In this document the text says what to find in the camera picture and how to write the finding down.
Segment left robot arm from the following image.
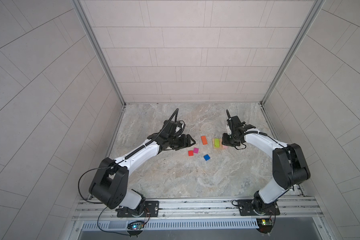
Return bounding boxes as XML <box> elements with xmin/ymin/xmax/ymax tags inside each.
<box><xmin>89</xmin><ymin>120</ymin><xmax>196</xmax><ymax>216</ymax></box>

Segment left circuit board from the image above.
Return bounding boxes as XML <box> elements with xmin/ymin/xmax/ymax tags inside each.
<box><xmin>127</xmin><ymin>221</ymin><xmax>145</xmax><ymax>231</ymax></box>

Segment circuit board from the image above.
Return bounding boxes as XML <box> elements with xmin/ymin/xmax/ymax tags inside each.
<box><xmin>127</xmin><ymin>221</ymin><xmax>145</xmax><ymax>231</ymax></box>
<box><xmin>257</xmin><ymin>218</ymin><xmax>274</xmax><ymax>229</ymax></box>

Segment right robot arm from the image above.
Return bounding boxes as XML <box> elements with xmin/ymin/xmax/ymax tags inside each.
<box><xmin>222</xmin><ymin>111</ymin><xmax>311</xmax><ymax>215</ymax></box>

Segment right circuit board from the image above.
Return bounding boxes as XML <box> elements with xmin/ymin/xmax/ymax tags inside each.
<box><xmin>257</xmin><ymin>218</ymin><xmax>274</xmax><ymax>229</ymax></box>

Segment lime green wood block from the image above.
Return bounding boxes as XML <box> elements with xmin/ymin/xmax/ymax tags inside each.
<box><xmin>214</xmin><ymin>139</ymin><xmax>220</xmax><ymax>149</ymax></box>

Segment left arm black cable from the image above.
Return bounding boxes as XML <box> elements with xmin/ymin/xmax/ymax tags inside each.
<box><xmin>77</xmin><ymin>108</ymin><xmax>181</xmax><ymax>237</ymax></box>

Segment orange wood block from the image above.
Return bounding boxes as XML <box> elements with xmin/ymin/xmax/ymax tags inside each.
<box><xmin>201</xmin><ymin>136</ymin><xmax>208</xmax><ymax>145</ymax></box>

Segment aluminium mounting rail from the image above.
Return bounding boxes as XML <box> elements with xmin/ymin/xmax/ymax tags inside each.
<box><xmin>69</xmin><ymin>196</ymin><xmax>324</xmax><ymax>221</ymax></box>

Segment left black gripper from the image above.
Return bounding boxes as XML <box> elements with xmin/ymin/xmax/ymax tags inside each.
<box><xmin>165</xmin><ymin>134</ymin><xmax>196</xmax><ymax>150</ymax></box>

